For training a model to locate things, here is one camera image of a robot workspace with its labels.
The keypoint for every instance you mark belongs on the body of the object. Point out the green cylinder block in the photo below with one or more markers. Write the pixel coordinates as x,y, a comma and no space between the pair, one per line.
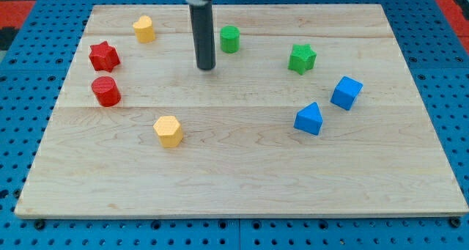
230,39

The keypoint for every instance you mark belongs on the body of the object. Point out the light wooden board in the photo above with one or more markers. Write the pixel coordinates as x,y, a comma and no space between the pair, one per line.
240,155

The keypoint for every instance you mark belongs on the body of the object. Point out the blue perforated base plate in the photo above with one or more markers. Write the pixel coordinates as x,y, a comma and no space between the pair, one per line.
36,64

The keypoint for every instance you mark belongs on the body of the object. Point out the yellow hexagon block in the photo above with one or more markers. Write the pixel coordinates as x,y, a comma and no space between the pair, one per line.
169,131

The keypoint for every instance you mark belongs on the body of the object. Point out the yellow heart block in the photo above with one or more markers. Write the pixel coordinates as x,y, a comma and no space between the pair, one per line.
143,29

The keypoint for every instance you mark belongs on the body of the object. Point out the green star block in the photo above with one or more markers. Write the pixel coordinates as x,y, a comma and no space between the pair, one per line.
302,58

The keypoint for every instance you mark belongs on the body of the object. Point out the red cylinder block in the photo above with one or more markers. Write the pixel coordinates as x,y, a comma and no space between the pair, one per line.
106,91

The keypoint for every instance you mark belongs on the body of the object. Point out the red star block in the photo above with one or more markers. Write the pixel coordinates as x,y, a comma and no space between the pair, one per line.
104,57

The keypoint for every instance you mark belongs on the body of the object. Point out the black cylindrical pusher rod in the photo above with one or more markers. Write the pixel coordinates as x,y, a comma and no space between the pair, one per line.
203,35

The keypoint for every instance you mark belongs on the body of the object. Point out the blue cube block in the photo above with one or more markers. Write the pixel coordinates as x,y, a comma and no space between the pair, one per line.
346,92

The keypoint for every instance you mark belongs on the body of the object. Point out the blue triangle block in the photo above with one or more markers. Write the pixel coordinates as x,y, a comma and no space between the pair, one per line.
309,119

